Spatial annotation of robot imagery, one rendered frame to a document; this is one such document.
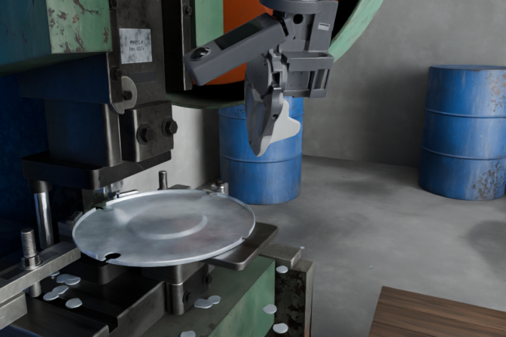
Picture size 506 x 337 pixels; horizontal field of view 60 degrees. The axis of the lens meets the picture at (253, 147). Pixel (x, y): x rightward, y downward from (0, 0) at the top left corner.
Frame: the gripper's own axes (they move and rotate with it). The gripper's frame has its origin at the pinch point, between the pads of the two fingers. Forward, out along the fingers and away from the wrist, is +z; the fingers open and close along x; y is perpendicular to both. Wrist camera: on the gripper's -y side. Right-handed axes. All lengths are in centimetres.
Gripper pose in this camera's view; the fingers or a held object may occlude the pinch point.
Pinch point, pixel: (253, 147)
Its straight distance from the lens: 58.4
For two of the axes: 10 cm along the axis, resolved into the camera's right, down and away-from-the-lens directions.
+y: 9.3, -0.9, 3.6
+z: -1.2, 8.5, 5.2
